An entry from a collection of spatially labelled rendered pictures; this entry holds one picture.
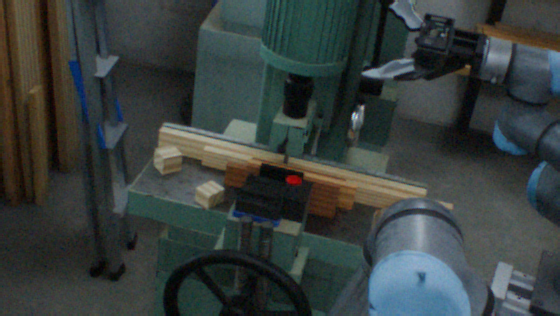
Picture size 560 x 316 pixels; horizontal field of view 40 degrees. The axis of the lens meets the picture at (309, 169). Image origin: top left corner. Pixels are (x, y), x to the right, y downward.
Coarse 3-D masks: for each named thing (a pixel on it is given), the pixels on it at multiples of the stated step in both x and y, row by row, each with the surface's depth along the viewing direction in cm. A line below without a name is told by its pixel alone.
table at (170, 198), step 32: (192, 160) 171; (128, 192) 158; (160, 192) 158; (192, 192) 160; (192, 224) 159; (224, 224) 157; (320, 224) 158; (352, 224) 160; (320, 256) 157; (352, 256) 155
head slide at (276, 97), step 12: (276, 72) 166; (276, 84) 167; (324, 84) 165; (336, 84) 165; (276, 96) 169; (312, 96) 167; (324, 96) 166; (336, 96) 171; (276, 108) 170; (324, 108) 168; (324, 120) 169
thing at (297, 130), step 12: (312, 108) 164; (276, 120) 157; (288, 120) 158; (300, 120) 158; (276, 132) 157; (288, 132) 157; (300, 132) 156; (276, 144) 159; (288, 144) 158; (300, 144) 158
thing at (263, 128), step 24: (360, 0) 164; (360, 24) 167; (360, 48) 169; (264, 72) 177; (360, 72) 173; (264, 96) 180; (264, 120) 183; (336, 120) 179; (264, 144) 186; (312, 144) 184; (336, 144) 183
